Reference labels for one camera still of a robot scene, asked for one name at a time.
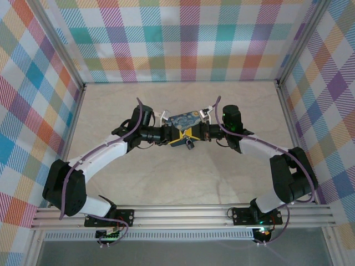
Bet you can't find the black box starry night print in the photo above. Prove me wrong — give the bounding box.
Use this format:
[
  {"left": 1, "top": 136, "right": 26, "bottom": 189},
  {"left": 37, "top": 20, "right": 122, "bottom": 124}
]
[{"left": 165, "top": 110, "right": 201, "bottom": 149}]

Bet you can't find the left controller circuit board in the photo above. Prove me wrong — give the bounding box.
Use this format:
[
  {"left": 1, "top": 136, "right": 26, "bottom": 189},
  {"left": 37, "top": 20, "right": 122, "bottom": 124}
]
[{"left": 95, "top": 229, "right": 123, "bottom": 240}]

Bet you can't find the controller circuit board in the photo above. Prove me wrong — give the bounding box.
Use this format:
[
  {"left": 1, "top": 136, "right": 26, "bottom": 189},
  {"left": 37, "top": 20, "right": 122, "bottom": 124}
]
[
  {"left": 95, "top": 229, "right": 123, "bottom": 240},
  {"left": 254, "top": 228, "right": 272, "bottom": 242}
]

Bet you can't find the right controller circuit board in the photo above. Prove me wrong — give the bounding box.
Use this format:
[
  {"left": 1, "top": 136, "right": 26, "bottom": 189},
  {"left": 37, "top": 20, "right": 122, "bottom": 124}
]
[{"left": 254, "top": 228, "right": 272, "bottom": 242}]

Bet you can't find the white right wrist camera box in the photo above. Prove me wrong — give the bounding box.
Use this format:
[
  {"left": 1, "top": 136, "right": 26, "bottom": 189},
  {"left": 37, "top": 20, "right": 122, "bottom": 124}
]
[{"left": 197, "top": 106, "right": 214, "bottom": 124}]

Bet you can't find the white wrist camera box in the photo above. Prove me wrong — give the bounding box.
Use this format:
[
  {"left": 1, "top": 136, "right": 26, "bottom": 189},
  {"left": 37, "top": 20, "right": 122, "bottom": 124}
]
[
  {"left": 197, "top": 106, "right": 214, "bottom": 124},
  {"left": 153, "top": 109, "right": 171, "bottom": 126}
]

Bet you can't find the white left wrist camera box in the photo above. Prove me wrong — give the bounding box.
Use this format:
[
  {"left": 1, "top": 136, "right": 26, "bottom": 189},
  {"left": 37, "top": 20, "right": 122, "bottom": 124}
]
[{"left": 153, "top": 109, "right": 171, "bottom": 126}]

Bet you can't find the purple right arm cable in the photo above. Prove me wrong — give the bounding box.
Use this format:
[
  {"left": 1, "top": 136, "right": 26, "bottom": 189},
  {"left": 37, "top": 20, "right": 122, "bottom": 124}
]
[{"left": 214, "top": 95, "right": 317, "bottom": 246}]

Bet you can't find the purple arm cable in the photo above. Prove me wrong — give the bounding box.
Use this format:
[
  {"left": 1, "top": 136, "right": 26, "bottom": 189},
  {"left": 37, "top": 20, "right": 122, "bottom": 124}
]
[
  {"left": 214, "top": 95, "right": 317, "bottom": 246},
  {"left": 58, "top": 96, "right": 147, "bottom": 248}
]

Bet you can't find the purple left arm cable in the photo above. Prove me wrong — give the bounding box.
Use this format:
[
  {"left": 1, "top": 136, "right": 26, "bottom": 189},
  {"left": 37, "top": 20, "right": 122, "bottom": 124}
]
[{"left": 58, "top": 96, "right": 147, "bottom": 248}]

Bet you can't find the aluminium side rail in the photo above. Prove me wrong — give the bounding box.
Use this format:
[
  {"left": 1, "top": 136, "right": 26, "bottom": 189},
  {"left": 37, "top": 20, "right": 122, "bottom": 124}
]
[
  {"left": 275, "top": 80, "right": 320, "bottom": 205},
  {"left": 46, "top": 84, "right": 87, "bottom": 208}
]

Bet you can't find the aluminium mounting rail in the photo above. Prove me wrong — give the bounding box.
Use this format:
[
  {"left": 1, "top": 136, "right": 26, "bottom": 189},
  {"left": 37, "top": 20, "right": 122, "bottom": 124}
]
[{"left": 29, "top": 204, "right": 337, "bottom": 231}]

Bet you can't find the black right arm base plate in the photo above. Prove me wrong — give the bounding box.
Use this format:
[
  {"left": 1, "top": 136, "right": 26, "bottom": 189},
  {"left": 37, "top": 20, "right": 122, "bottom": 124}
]
[{"left": 231, "top": 206, "right": 283, "bottom": 226}]

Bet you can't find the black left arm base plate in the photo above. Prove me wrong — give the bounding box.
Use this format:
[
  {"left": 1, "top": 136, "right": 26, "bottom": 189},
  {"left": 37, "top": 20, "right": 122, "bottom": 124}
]
[{"left": 83, "top": 208, "right": 135, "bottom": 228}]

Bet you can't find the slotted grey cable duct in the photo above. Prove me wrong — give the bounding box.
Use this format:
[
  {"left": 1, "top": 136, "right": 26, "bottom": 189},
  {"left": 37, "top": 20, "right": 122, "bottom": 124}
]
[{"left": 43, "top": 228, "right": 256, "bottom": 242}]

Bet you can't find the aluminium frame post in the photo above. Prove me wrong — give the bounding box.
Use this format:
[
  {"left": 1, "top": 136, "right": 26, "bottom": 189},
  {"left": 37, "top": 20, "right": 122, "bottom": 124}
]
[
  {"left": 276, "top": 0, "right": 333, "bottom": 87},
  {"left": 26, "top": 0, "right": 87, "bottom": 91}
]

